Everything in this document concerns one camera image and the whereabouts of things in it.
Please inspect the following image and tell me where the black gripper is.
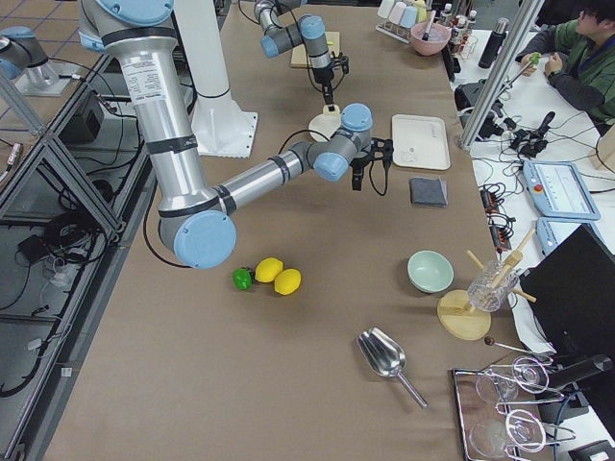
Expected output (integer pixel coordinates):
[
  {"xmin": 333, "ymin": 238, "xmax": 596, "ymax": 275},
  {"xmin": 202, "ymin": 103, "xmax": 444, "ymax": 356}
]
[
  {"xmin": 309, "ymin": 54, "xmax": 349, "ymax": 112},
  {"xmin": 350, "ymin": 137, "xmax": 393, "ymax": 191}
]

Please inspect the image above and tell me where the pale bun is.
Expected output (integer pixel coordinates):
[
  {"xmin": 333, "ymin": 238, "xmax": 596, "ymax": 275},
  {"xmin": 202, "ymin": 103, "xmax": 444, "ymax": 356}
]
[{"xmin": 322, "ymin": 105, "xmax": 340, "ymax": 115}]

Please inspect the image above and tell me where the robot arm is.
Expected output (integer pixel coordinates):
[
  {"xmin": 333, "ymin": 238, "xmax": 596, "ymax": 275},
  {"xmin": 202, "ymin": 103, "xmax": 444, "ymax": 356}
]
[
  {"xmin": 80, "ymin": 1, "xmax": 393, "ymax": 269},
  {"xmin": 254, "ymin": 0, "xmax": 349, "ymax": 113}
]

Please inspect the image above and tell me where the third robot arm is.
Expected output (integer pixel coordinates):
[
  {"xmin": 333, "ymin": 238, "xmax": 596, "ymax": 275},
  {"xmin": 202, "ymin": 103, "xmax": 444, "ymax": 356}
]
[{"xmin": 1, "ymin": 26, "xmax": 68, "ymax": 97}]

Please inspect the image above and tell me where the cream rabbit tray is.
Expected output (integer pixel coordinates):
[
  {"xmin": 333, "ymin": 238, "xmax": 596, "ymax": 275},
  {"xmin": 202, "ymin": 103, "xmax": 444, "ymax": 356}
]
[{"xmin": 391, "ymin": 114, "xmax": 451, "ymax": 171}]

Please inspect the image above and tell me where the steel glass tray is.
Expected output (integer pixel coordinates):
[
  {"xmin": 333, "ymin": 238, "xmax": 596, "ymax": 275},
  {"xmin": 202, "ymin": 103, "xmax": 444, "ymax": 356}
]
[{"xmin": 452, "ymin": 369, "xmax": 552, "ymax": 460}]

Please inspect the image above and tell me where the cream round plate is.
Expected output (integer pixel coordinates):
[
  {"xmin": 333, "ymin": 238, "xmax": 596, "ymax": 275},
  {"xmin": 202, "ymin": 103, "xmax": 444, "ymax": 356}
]
[{"xmin": 307, "ymin": 113, "xmax": 341, "ymax": 142}]

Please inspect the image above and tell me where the bamboo cutting board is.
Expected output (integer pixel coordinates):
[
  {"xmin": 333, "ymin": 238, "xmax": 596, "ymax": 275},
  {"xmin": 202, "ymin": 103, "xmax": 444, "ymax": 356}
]
[{"xmin": 290, "ymin": 31, "xmax": 341, "ymax": 69}]

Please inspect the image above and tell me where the grey folded cloth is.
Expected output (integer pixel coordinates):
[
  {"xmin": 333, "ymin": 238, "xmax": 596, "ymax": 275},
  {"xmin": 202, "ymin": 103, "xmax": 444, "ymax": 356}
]
[{"xmin": 409, "ymin": 177, "xmax": 448, "ymax": 207}]

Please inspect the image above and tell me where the white plastic cup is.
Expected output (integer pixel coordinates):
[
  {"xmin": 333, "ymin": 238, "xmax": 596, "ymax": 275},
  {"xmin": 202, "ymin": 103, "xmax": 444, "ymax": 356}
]
[{"xmin": 377, "ymin": 0, "xmax": 396, "ymax": 19}]

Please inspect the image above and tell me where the pink plastic cup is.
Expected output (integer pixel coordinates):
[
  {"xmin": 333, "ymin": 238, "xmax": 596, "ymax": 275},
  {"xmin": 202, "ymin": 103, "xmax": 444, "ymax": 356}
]
[{"xmin": 388, "ymin": 1, "xmax": 406, "ymax": 26}]

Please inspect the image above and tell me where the blue plastic cup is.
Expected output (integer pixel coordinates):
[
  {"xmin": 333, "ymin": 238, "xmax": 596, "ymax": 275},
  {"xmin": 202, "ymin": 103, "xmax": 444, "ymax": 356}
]
[{"xmin": 400, "ymin": 5, "xmax": 418, "ymax": 29}]

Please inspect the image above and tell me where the mint green bowl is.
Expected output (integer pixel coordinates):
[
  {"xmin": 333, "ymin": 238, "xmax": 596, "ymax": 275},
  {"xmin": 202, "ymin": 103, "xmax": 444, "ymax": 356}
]
[{"xmin": 406, "ymin": 251, "xmax": 454, "ymax": 294}]

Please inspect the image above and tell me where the pink bowl with ice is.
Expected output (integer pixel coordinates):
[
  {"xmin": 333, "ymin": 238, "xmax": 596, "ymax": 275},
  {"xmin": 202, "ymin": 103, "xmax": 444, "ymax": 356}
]
[{"xmin": 410, "ymin": 23, "xmax": 451, "ymax": 56}]

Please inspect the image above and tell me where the yellow plastic cup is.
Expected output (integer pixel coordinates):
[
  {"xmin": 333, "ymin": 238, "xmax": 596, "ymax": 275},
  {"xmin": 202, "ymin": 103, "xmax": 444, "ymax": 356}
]
[{"xmin": 414, "ymin": 0, "xmax": 429, "ymax": 23}]

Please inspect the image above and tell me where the yellow lemon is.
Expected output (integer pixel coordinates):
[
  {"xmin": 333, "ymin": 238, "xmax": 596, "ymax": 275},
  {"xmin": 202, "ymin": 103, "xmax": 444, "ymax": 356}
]
[
  {"xmin": 255, "ymin": 257, "xmax": 283, "ymax": 283},
  {"xmin": 274, "ymin": 268, "xmax": 302, "ymax": 296}
]

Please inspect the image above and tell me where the green lime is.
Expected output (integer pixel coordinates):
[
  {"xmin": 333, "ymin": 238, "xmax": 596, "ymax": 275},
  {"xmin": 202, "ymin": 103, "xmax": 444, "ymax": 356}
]
[{"xmin": 232, "ymin": 267, "xmax": 256, "ymax": 291}]

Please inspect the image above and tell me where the black thermos bottle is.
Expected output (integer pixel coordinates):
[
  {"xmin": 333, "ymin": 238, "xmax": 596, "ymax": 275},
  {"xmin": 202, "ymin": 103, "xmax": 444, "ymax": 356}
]
[{"xmin": 478, "ymin": 17, "xmax": 509, "ymax": 69}]

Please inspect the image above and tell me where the wooden glass stand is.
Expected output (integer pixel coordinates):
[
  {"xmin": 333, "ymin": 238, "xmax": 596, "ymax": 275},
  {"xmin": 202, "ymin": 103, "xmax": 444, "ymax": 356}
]
[{"xmin": 437, "ymin": 229, "xmax": 536, "ymax": 340}]

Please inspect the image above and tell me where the crystal glass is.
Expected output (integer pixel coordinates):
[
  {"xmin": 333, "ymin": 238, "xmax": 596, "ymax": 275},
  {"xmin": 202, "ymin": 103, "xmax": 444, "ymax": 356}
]
[{"xmin": 468, "ymin": 260, "xmax": 519, "ymax": 312}]

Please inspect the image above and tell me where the steel ice scoop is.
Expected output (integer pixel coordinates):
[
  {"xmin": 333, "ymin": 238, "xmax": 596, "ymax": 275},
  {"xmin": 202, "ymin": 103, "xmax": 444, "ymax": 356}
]
[{"xmin": 357, "ymin": 327, "xmax": 429, "ymax": 409}]

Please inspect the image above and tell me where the blue teach pendant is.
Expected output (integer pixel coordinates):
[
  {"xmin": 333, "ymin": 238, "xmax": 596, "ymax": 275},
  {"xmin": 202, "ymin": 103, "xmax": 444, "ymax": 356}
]
[
  {"xmin": 522, "ymin": 160, "xmax": 601, "ymax": 221},
  {"xmin": 535, "ymin": 217, "xmax": 602, "ymax": 256}
]

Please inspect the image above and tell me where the black monitor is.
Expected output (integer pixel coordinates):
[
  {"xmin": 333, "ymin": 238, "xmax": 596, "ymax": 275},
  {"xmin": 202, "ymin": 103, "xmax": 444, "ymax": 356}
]
[{"xmin": 521, "ymin": 225, "xmax": 614, "ymax": 358}]

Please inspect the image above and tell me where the seated person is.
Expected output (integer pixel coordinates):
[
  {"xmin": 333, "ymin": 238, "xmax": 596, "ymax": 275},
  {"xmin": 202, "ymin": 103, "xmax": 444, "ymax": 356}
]
[{"xmin": 515, "ymin": 1, "xmax": 614, "ymax": 134}]

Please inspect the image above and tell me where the wine glass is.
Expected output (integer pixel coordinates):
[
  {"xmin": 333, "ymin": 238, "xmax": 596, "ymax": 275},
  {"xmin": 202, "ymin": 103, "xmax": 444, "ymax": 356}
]
[
  {"xmin": 469, "ymin": 409, "xmax": 577, "ymax": 460},
  {"xmin": 476, "ymin": 356, "xmax": 564, "ymax": 403}
]

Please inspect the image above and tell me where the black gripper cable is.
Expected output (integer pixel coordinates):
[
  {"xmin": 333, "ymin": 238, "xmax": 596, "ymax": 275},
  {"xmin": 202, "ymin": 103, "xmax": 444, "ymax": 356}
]
[{"xmin": 369, "ymin": 153, "xmax": 391, "ymax": 197}]

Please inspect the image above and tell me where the white wire cup rack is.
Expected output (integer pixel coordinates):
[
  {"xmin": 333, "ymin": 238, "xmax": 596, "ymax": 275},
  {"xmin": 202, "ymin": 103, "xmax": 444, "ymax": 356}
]
[{"xmin": 376, "ymin": 18, "xmax": 413, "ymax": 43}]

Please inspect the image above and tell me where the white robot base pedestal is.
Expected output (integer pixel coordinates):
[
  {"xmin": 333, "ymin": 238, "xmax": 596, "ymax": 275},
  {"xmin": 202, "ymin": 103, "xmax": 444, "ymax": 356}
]
[{"xmin": 173, "ymin": 0, "xmax": 258, "ymax": 158}]

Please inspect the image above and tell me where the copper wire bottle basket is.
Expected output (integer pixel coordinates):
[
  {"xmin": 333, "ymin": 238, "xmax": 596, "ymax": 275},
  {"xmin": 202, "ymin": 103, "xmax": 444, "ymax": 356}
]
[{"xmin": 438, "ymin": 4, "xmax": 477, "ymax": 60}]

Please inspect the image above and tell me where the aluminium frame post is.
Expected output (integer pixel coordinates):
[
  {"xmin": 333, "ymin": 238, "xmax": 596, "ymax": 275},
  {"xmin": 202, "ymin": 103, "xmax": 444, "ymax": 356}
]
[{"xmin": 459, "ymin": 0, "xmax": 544, "ymax": 151}]

